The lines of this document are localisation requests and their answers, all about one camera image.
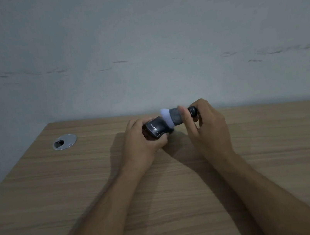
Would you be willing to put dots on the person's right hand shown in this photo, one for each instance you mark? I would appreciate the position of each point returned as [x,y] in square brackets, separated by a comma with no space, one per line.
[211,133]

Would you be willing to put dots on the person's left forearm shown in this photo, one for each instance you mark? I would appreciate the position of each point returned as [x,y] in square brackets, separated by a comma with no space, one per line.
[101,224]

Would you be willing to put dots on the person's left hand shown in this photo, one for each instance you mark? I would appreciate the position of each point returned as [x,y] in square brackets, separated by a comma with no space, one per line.
[136,145]

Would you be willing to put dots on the person's right forearm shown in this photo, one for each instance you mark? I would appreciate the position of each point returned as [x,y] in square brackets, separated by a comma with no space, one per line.
[267,200]

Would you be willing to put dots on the small black round cap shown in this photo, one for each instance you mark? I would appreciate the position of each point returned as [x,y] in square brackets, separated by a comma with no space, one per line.
[193,111]

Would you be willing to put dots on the grey white-tipped device part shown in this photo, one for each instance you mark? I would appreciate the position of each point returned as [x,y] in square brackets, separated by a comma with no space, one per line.
[174,116]

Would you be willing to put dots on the person's right thumb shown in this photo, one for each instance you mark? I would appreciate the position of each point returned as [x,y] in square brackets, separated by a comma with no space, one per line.
[186,121]

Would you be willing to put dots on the black cylindrical device body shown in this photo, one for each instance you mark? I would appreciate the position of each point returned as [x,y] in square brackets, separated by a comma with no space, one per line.
[156,128]

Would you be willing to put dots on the person's left thumb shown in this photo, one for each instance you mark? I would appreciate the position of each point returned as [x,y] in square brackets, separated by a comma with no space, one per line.
[136,123]

